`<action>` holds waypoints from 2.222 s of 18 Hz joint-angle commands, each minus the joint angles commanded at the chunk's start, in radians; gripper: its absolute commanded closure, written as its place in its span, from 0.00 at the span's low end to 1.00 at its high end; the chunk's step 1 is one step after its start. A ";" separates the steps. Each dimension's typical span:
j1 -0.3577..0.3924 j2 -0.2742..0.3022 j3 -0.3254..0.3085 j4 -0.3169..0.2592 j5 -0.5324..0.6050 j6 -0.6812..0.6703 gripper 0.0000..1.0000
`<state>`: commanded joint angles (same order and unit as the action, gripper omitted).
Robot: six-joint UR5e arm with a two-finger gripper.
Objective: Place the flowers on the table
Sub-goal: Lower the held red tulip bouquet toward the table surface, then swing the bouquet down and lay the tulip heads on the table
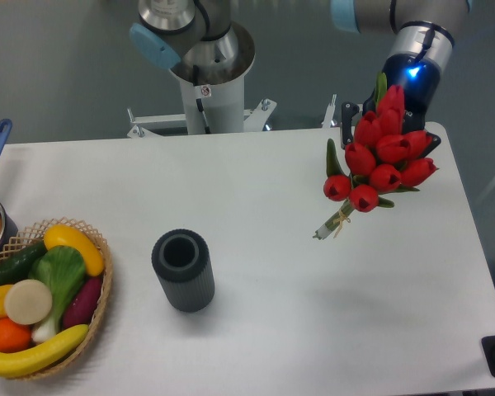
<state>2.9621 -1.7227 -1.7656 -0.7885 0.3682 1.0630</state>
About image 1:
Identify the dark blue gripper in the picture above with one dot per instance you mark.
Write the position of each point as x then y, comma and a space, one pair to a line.
419, 81

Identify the red tulip bouquet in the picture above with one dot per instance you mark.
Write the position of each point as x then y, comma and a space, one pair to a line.
381, 159

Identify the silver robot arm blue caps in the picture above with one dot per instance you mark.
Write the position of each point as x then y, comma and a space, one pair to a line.
424, 29

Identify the dark grey ribbed vase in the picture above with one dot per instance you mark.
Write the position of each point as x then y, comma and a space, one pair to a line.
181, 262

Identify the green bok choy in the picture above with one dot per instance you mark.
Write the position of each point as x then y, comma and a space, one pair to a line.
62, 270

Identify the purple sweet potato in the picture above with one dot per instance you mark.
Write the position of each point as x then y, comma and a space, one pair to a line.
84, 304

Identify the woven wicker basket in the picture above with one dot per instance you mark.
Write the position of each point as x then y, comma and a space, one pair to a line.
34, 234

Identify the green cucumber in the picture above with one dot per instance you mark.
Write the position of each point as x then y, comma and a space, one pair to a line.
17, 266

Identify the beige round radish slice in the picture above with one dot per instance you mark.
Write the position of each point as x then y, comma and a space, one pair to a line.
28, 302

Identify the orange fruit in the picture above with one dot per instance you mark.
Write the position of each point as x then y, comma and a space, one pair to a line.
13, 336

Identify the yellow banana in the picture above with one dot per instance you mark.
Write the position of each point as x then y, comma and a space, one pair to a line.
31, 360

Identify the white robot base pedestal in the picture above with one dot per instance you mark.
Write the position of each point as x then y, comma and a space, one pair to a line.
211, 79

